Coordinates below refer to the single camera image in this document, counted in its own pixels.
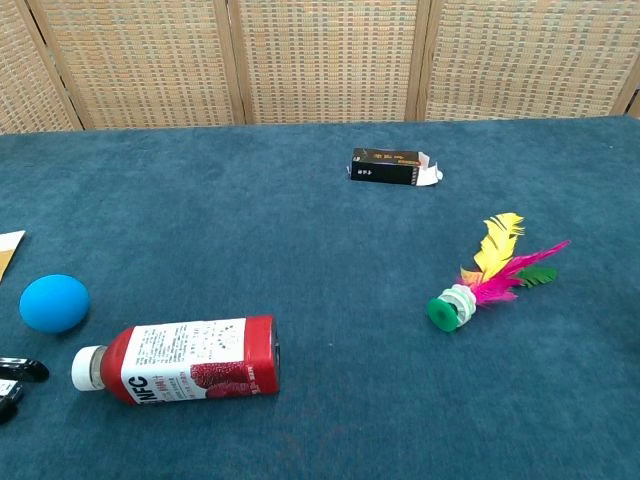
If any blue felt table cloth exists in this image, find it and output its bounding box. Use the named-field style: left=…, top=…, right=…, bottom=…
left=0, top=115, right=640, bottom=480

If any black stapler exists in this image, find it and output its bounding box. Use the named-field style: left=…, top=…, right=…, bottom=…
left=0, top=356, right=50, bottom=426

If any blue ball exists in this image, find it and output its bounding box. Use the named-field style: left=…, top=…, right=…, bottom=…
left=18, top=273, right=91, bottom=335

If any black cardboard box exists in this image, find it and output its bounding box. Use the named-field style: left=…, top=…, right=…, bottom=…
left=348, top=146, right=445, bottom=188

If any white and brown envelope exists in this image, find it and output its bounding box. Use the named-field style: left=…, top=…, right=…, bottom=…
left=0, top=229, right=27, bottom=287

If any colourful shuttlecock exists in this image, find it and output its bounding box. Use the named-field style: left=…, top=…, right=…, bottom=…
left=426, top=212, right=572, bottom=335

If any red juice bottle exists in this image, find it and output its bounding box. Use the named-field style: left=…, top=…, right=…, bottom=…
left=70, top=314, right=282, bottom=407

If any woven bamboo folding screen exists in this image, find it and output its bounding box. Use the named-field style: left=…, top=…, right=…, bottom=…
left=0, top=0, right=640, bottom=135

